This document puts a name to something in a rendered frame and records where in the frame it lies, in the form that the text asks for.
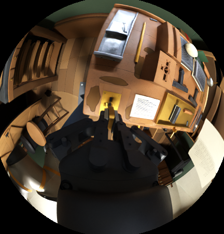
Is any white printed paper sheet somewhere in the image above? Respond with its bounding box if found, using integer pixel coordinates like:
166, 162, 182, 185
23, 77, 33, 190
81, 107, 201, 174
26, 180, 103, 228
129, 93, 161, 121

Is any white rounded object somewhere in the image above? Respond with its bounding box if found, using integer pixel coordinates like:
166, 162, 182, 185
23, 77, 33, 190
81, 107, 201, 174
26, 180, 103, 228
184, 42, 199, 58

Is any black round stove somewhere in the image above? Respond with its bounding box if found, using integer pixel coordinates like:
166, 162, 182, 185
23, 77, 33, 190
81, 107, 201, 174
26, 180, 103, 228
20, 119, 49, 154

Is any plain wooden box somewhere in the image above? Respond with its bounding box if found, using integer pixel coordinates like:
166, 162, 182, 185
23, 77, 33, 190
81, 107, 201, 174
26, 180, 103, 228
157, 21, 182, 62

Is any grey ridged type block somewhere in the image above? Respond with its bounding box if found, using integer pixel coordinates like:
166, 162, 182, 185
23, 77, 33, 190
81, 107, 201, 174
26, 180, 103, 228
169, 105, 182, 124

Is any yellow tray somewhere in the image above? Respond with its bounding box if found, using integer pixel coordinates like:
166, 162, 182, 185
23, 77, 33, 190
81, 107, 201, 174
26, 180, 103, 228
156, 92, 198, 128

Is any round wooden stool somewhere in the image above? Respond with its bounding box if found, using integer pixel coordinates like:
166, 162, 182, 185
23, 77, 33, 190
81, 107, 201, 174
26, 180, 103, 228
25, 96, 69, 147

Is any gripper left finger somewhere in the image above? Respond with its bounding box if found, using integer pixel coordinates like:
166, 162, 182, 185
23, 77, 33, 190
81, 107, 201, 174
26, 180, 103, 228
46, 108, 113, 165

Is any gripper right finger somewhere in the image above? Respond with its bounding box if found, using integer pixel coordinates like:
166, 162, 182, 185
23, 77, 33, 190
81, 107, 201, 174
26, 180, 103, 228
113, 109, 169, 171

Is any long yellow brass rule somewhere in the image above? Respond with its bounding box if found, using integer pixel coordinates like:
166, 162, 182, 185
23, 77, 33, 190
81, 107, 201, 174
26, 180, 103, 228
134, 21, 147, 64

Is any large cream sheet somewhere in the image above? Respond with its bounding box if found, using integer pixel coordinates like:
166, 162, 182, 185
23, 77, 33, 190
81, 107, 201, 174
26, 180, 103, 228
188, 118, 224, 189

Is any brown wooden block with slot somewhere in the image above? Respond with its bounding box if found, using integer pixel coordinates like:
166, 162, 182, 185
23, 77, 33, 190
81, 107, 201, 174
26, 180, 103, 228
140, 50, 178, 84

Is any wooden type cabinet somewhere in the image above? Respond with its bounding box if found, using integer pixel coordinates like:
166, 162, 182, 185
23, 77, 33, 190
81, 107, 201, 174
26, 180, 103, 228
82, 3, 211, 185

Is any grey metal bracket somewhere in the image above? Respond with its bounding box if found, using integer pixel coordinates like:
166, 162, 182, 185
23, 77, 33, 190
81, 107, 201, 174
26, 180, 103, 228
79, 82, 87, 106

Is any yellow key block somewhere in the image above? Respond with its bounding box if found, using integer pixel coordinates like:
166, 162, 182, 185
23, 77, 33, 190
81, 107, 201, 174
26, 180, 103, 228
99, 90, 122, 112

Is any grey metal galley tray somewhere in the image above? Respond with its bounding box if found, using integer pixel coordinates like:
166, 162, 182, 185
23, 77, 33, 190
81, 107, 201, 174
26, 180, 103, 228
93, 10, 139, 63

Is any open wooden case rack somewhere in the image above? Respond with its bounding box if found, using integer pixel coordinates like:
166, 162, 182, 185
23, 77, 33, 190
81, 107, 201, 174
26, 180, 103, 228
8, 34, 63, 104

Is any dark grey metal block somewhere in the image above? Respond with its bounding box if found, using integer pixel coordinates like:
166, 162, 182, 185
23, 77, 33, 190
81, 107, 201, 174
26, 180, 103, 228
188, 87, 200, 108
172, 68, 189, 93

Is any brass key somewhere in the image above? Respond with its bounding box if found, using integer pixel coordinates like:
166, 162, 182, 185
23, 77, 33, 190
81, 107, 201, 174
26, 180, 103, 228
104, 101, 115, 141

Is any grey type forme in frame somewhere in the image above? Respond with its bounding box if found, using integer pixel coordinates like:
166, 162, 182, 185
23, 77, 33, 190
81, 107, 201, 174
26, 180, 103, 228
179, 34, 195, 72
191, 58, 208, 93

